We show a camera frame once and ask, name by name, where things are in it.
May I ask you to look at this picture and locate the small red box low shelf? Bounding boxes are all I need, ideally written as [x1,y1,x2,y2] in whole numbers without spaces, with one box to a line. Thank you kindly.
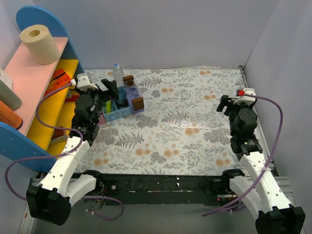
[49,126,67,146]

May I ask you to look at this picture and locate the pink drawer box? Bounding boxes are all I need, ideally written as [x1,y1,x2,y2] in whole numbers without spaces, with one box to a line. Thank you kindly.
[98,115,107,125]

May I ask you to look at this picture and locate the orange tube on shelf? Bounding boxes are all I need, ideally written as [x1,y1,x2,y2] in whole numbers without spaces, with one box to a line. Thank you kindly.
[0,101,23,130]

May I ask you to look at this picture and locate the clear plastic water bottle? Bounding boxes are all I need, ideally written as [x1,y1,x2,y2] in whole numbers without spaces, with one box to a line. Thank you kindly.
[113,63,124,87]

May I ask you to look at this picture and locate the clear textured tray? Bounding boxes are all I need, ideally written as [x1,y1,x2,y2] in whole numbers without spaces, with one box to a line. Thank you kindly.
[161,110,218,130]

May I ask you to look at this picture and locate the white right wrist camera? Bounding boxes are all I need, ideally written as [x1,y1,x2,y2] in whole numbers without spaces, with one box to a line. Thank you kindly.
[234,88,256,106]

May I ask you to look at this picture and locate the purple drawer box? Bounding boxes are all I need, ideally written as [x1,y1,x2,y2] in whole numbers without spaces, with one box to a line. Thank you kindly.
[124,83,142,114]

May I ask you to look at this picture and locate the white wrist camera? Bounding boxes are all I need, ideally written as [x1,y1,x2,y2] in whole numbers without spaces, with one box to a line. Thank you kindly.
[70,73,98,92]
[234,88,256,106]

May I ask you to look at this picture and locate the orange box on shelf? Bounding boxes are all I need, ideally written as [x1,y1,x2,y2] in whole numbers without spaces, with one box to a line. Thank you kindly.
[44,69,71,96]

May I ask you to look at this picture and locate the grey green bottle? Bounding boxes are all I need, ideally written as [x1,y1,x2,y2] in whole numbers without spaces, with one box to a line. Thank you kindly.
[0,81,21,110]

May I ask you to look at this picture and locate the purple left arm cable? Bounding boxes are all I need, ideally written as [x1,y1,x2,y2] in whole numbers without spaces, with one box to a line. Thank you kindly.
[4,81,124,221]

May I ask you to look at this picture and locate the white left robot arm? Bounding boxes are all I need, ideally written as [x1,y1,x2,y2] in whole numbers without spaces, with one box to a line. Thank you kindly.
[26,78,119,226]

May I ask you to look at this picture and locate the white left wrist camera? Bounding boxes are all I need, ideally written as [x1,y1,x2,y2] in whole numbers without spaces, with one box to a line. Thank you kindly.
[70,73,98,92]

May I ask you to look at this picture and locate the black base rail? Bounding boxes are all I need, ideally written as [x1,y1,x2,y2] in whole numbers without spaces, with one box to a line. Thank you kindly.
[85,170,237,206]

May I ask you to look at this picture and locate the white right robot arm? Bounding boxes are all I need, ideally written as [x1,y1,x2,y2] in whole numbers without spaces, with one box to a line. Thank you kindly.
[217,91,306,234]

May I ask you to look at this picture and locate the blue pink yellow shelf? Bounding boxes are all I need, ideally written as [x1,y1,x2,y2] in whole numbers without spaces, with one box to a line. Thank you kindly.
[0,5,84,160]

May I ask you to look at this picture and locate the teal drawer box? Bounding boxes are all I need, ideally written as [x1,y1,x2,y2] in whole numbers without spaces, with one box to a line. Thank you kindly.
[102,100,119,122]

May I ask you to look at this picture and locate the beige paper towel roll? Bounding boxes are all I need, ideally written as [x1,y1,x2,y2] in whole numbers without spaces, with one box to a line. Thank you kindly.
[19,24,60,65]

